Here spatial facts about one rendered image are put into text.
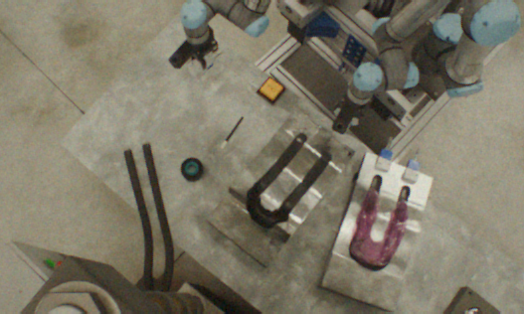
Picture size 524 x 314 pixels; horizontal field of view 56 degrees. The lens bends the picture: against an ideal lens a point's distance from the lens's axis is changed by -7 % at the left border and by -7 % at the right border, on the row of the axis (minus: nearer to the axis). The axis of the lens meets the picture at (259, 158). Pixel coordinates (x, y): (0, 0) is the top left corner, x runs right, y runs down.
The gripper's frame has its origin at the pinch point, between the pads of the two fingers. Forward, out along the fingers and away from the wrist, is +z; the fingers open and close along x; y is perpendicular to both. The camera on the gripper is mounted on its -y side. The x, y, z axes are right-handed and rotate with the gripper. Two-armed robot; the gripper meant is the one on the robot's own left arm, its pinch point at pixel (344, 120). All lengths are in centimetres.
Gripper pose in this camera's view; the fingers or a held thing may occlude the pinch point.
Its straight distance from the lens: 179.8
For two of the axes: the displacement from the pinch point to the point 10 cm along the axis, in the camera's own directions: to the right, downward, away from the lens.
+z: -0.2, 2.6, 9.7
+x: -8.7, -4.9, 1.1
